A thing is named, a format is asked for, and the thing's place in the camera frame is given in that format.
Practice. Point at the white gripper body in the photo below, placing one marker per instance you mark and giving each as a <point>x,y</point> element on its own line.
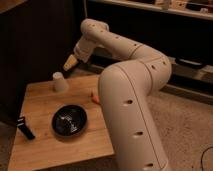
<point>78,55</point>

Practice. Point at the white ceramic cup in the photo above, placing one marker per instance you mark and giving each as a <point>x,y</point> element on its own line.
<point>59,82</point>

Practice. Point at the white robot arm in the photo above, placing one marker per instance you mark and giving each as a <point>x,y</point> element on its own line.
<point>123,88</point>

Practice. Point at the orange carrot toy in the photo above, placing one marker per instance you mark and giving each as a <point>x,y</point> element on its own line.
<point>95,98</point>

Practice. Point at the black round bowl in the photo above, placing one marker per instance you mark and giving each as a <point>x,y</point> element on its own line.
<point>69,120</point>

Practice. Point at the wooden table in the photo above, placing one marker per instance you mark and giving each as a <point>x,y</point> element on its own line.
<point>47,150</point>

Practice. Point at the black handle on shelf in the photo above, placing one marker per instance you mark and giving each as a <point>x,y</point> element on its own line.
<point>189,64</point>

